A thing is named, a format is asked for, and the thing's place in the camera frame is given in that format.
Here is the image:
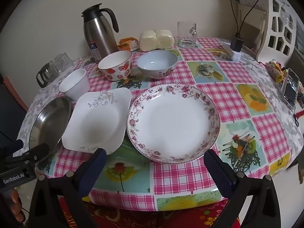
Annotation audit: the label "black cable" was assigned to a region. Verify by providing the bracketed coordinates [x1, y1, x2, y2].
[229, 0, 266, 38]

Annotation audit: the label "orange snack packet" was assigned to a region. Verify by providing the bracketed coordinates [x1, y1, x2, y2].
[117, 37, 139, 51]

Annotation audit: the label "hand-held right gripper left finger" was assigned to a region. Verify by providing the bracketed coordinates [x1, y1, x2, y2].
[25, 148, 107, 228]

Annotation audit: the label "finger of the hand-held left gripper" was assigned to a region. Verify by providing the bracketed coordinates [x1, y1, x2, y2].
[5, 142, 50, 169]

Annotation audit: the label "stainless steel thermos jug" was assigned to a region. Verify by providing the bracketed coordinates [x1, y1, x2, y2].
[81, 3, 120, 63]

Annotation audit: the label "small white cup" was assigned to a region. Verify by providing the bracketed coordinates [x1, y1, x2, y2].
[59, 68, 91, 101]

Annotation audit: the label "wrapped white bread buns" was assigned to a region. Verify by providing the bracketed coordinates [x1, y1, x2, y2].
[139, 29, 176, 52]

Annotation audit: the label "clear glass mug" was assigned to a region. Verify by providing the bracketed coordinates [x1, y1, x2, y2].
[177, 21, 197, 48]

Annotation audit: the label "white plastic chair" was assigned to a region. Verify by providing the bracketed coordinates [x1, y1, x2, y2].
[256, 0, 298, 67]

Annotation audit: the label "pale grey bowl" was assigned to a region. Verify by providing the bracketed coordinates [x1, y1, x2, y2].
[136, 50, 178, 80]

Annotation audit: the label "square white plate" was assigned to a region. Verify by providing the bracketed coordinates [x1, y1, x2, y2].
[61, 87, 132, 155]

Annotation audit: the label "dark cabinet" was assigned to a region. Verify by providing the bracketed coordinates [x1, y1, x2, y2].
[0, 74, 29, 148]

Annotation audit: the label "ribbed glass tumbler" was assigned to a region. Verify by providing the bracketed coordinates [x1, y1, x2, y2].
[54, 53, 64, 73]
[62, 52, 72, 70]

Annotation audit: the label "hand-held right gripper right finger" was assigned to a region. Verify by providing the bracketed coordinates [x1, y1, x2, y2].
[204, 150, 282, 228]

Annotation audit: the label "small white box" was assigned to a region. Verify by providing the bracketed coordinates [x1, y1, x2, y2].
[222, 42, 241, 61]

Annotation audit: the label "colourful candy pack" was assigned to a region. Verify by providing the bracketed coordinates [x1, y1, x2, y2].
[266, 60, 285, 83]

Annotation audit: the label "red floral cloth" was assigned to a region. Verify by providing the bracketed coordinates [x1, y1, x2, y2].
[58, 195, 243, 228]

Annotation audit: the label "strawberry print bowl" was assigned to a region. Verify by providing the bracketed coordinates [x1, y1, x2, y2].
[98, 51, 132, 82]

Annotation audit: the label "red lanyard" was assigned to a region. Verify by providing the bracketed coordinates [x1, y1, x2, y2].
[294, 108, 304, 125]

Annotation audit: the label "person's left hand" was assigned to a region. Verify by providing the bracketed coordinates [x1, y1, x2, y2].
[11, 189, 25, 221]

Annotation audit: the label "smartphone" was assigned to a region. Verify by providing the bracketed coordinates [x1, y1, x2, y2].
[281, 68, 300, 110]

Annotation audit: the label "black power adapter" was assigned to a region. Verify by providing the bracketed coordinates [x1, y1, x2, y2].
[230, 34, 244, 52]

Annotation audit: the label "pink checkered tablecloth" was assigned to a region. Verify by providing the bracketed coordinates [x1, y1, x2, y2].
[36, 37, 291, 212]

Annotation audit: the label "glass cups in holder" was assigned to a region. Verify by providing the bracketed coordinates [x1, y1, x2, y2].
[36, 60, 60, 88]

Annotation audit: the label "stainless steel plate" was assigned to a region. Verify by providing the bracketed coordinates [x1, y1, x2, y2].
[28, 96, 73, 159]

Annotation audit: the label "round floral rim plate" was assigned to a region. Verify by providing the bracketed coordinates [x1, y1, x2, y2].
[127, 83, 221, 164]

